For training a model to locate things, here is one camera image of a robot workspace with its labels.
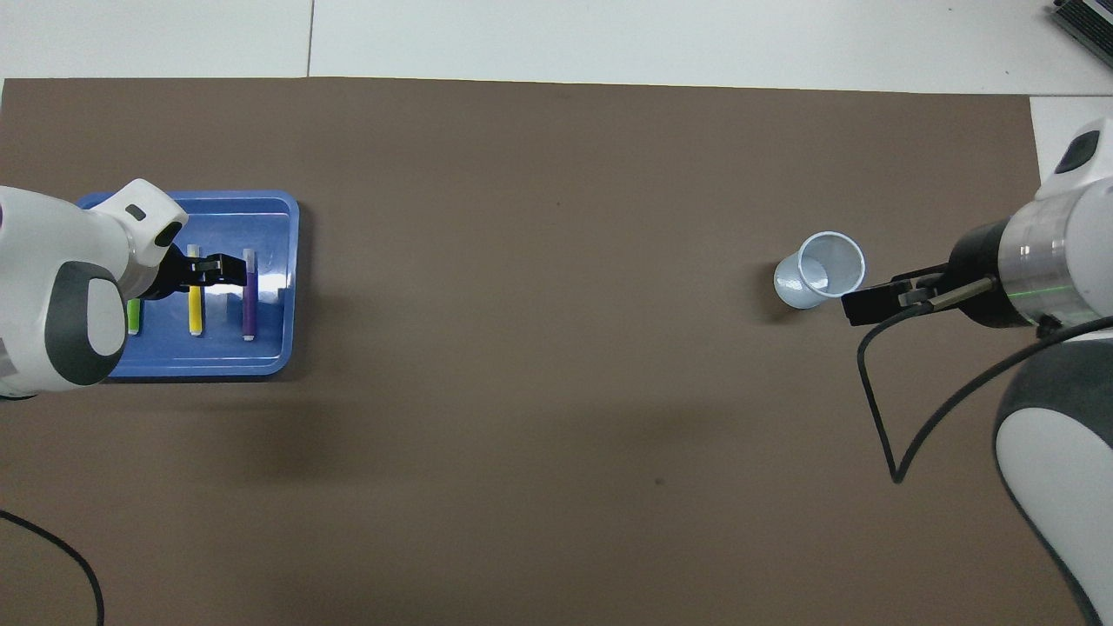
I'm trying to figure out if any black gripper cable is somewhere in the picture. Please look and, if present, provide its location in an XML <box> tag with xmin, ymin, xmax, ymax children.
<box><xmin>0</xmin><ymin>510</ymin><xmax>105</xmax><ymax>626</ymax></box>
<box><xmin>858</xmin><ymin>276</ymin><xmax>1113</xmax><ymax>484</ymax></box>

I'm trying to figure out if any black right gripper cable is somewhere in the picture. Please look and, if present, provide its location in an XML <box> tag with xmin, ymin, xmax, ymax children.
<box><xmin>858</xmin><ymin>276</ymin><xmax>1113</xmax><ymax>484</ymax></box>

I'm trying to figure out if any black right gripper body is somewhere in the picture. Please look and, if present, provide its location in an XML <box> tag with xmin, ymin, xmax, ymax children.
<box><xmin>946</xmin><ymin>222</ymin><xmax>1036</xmax><ymax>330</ymax></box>

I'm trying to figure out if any translucent plastic cup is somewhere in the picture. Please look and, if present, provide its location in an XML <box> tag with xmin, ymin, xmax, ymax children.
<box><xmin>773</xmin><ymin>230</ymin><xmax>867</xmax><ymax>310</ymax></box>

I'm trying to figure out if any blue plastic tray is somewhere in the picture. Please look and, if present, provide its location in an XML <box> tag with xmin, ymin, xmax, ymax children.
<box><xmin>77</xmin><ymin>190</ymin><xmax>301</xmax><ymax>380</ymax></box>

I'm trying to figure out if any grey ribbed device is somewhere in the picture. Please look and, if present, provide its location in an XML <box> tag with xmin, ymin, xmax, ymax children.
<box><xmin>1048</xmin><ymin>0</ymin><xmax>1113</xmax><ymax>62</ymax></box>

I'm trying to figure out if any brown table mat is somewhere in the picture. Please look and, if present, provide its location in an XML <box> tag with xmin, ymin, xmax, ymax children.
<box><xmin>0</xmin><ymin>77</ymin><xmax>1095</xmax><ymax>626</ymax></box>

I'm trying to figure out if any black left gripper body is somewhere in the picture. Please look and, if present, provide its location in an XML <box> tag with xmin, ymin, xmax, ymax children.
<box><xmin>139</xmin><ymin>243</ymin><xmax>194</xmax><ymax>301</ymax></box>

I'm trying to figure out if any purple pen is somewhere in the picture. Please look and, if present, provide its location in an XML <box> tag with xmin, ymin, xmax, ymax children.
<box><xmin>242</xmin><ymin>249</ymin><xmax>258</xmax><ymax>341</ymax></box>

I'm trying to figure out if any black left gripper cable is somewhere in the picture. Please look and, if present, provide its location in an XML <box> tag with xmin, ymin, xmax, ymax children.
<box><xmin>0</xmin><ymin>510</ymin><xmax>105</xmax><ymax>626</ymax></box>

